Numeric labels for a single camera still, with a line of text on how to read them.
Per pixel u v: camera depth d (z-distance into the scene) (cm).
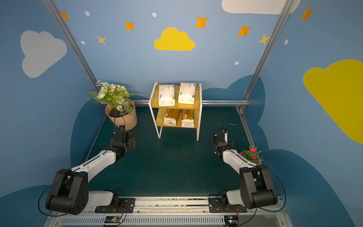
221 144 72
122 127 80
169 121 86
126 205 75
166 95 74
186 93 76
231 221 73
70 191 42
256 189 43
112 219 72
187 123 85
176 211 74
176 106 76
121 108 95
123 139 70
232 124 111
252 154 75
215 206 74
